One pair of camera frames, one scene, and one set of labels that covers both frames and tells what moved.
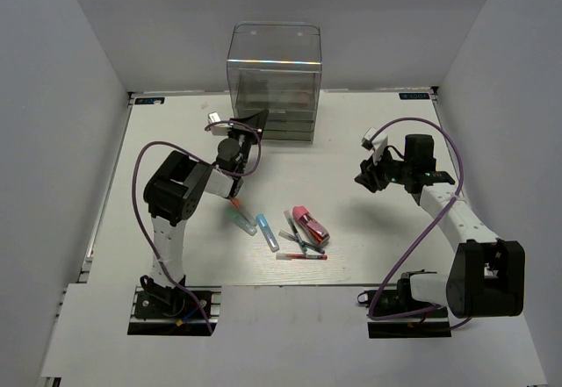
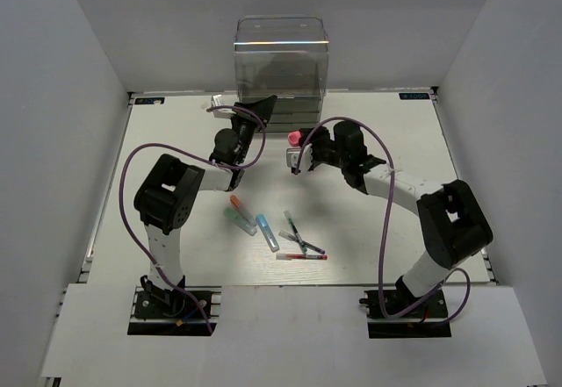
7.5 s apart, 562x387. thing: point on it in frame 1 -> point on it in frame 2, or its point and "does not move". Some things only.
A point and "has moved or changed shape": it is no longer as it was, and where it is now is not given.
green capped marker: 239,218 does not move
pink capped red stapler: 310,227 -> 294,138
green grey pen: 295,231 does not move
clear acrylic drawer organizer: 276,66 has moved or changed shape
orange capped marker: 235,202 does not move
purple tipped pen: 292,238 does not move
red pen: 299,256 does not move
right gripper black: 371,175 -> 319,134
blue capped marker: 268,232 does not move
